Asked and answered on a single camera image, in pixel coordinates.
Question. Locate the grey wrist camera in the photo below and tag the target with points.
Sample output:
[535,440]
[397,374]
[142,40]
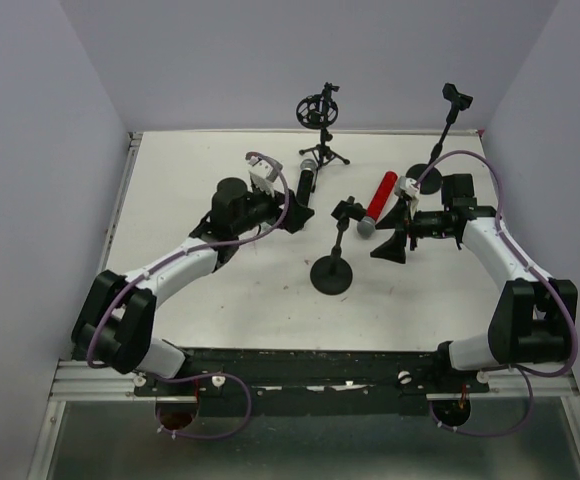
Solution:
[263,171]
[406,188]

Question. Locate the black mounting base plate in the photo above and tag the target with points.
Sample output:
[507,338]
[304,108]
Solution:
[232,382]

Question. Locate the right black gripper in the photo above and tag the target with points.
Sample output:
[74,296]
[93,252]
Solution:
[410,227]

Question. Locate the black tripod shock mount stand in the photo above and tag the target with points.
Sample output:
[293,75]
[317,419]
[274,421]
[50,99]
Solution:
[319,112]

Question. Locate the short black round-base stand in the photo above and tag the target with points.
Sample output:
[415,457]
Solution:
[332,274]

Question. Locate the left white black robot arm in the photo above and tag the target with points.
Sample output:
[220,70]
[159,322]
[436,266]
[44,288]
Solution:
[115,324]

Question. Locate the tall black round-base stand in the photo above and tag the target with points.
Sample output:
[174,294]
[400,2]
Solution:
[459,102]

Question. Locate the red microphone grey grille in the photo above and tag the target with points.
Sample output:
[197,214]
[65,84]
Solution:
[367,225]

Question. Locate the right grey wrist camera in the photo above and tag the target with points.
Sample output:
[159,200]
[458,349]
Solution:
[406,188]

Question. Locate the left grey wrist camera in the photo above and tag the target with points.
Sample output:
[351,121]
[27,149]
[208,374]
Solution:
[263,171]

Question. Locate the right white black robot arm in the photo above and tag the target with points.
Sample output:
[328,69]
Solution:
[532,320]

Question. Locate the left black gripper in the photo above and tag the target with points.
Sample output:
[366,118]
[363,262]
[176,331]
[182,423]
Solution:
[284,211]

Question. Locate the black microphone silver grille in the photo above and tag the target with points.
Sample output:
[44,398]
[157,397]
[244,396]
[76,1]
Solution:
[308,170]

